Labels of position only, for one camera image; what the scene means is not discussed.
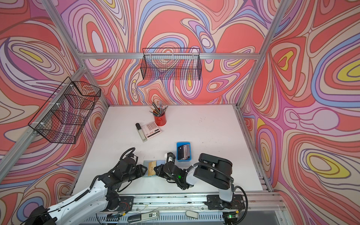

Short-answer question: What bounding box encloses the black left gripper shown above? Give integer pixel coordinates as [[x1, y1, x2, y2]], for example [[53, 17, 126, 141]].
[[121, 164, 150, 184]]

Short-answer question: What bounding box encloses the green card holder wallet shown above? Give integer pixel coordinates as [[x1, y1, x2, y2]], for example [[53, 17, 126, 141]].
[[143, 160, 166, 177]]

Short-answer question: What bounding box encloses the tan gold credit card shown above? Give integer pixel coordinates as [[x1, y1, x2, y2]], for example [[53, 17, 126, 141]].
[[148, 161, 157, 176]]

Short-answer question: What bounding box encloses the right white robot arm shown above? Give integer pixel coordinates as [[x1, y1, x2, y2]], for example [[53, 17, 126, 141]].
[[154, 152, 234, 203]]

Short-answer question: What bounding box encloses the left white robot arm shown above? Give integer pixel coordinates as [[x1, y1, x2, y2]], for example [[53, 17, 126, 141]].
[[22, 154, 148, 225]]

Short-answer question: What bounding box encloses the stack of credit cards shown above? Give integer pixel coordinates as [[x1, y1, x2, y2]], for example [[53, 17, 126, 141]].
[[178, 144, 190, 160]]

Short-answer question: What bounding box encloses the blue plastic card tray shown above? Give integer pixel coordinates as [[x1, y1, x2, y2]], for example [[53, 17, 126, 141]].
[[176, 142, 191, 162]]

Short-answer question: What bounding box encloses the grey stapler black tip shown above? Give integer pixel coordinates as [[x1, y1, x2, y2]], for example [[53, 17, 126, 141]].
[[136, 123, 147, 142]]

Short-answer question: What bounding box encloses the small grey oval object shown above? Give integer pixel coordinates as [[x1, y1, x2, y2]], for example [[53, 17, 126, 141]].
[[185, 211, 199, 219]]

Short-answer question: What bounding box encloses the pink calculator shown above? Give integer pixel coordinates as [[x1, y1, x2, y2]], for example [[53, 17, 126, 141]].
[[141, 121, 162, 139]]

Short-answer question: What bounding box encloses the grey remote device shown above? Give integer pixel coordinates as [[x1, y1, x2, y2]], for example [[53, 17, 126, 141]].
[[127, 211, 160, 224]]

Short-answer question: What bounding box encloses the red metal pen cup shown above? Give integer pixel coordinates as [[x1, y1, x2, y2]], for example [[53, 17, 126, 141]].
[[154, 113, 167, 127]]

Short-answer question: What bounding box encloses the pens and pencils bunch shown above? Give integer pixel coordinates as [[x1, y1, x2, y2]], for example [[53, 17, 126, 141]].
[[151, 101, 168, 117]]

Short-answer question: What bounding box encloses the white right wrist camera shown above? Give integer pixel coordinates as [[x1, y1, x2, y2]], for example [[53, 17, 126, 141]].
[[165, 152, 176, 165]]

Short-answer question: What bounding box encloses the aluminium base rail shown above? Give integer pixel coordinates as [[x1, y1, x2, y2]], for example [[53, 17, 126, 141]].
[[119, 191, 286, 213]]

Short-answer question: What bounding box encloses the black wire basket left wall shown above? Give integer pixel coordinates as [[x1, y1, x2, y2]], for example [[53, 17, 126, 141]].
[[28, 77, 101, 144]]

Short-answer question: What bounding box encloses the black wire basket wall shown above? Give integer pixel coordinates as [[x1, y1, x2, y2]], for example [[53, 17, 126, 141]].
[[28, 77, 101, 144], [140, 47, 202, 81]]

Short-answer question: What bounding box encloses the black wire basket back wall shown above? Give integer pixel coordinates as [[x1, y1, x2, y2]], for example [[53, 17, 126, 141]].
[[140, 47, 202, 81]]

